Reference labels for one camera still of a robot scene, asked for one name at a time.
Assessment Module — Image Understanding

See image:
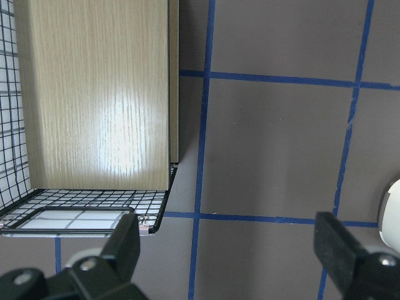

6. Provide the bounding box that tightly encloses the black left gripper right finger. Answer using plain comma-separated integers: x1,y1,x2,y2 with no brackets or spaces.
313,212,399,299

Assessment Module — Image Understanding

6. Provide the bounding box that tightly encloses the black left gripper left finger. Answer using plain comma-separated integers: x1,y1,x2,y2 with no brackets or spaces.
1,213,141,299

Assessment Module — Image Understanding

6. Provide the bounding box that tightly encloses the wooden wire shelf rack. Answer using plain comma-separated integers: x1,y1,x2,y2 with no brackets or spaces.
1,1,179,238

